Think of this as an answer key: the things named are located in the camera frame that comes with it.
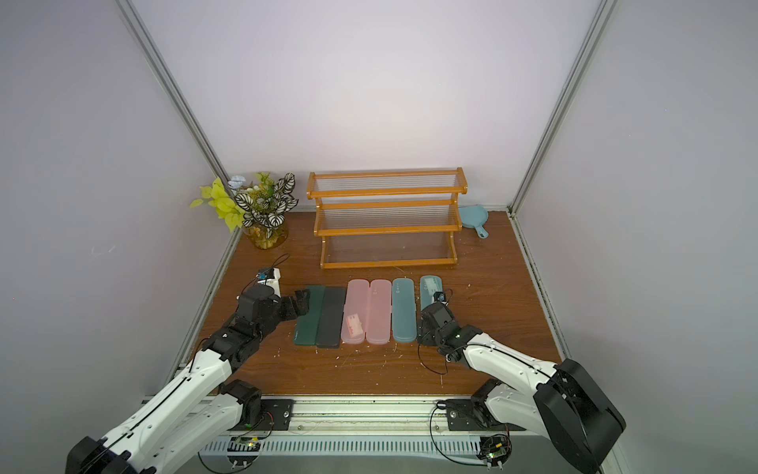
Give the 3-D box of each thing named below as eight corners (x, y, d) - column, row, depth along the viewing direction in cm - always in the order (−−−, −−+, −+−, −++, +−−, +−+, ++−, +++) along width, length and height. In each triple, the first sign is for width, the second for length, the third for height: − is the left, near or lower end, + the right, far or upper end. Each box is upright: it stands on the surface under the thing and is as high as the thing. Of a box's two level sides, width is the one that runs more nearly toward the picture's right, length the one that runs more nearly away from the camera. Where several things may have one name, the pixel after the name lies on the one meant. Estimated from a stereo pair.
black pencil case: (317, 348, 87) (315, 344, 84) (326, 291, 99) (325, 286, 97) (340, 348, 87) (338, 344, 84) (346, 291, 99) (345, 286, 97)
